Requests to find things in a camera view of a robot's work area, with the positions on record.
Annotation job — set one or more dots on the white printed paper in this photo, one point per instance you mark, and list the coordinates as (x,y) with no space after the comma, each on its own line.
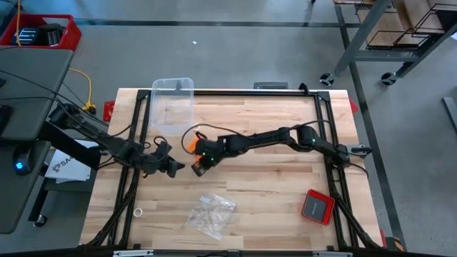
(68,167)

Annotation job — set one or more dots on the grey cart with wooden top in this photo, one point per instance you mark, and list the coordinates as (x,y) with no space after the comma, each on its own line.
(361,34)

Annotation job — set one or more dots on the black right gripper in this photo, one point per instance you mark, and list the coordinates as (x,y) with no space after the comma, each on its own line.
(209,150)

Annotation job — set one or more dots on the clear plastic bin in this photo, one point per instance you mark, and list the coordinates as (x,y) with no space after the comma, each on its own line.
(171,107)

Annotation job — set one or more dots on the clear plastic bag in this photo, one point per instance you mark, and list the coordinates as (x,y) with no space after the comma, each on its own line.
(210,216)

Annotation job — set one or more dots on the red plastic crate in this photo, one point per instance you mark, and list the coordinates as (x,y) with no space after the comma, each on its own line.
(73,35)

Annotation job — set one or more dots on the grey desk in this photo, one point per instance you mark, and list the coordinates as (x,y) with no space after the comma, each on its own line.
(35,60)

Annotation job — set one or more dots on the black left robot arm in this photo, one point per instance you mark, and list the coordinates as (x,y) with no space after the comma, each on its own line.
(114,144)

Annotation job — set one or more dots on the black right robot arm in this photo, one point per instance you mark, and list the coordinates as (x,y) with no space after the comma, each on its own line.
(264,137)

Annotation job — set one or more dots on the red plastic tag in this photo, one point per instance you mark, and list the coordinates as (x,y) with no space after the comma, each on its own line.
(109,110)
(353,106)

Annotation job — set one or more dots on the red black square case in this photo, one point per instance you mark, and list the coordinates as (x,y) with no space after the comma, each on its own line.
(317,207)

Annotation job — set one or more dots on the orange elastic bandage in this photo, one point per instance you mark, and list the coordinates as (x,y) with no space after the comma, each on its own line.
(193,146)

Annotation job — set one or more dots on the silver bracket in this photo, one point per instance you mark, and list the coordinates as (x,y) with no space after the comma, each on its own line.
(332,254)
(133,253)

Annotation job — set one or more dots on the grey bracket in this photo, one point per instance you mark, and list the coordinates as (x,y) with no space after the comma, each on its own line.
(270,85)

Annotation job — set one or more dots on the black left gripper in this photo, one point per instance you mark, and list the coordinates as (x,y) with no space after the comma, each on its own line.
(155,158)

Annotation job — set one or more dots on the black electronic device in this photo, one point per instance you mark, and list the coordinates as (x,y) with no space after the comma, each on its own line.
(51,35)
(25,36)

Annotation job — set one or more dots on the black round lit device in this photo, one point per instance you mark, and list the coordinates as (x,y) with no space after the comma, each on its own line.
(22,162)

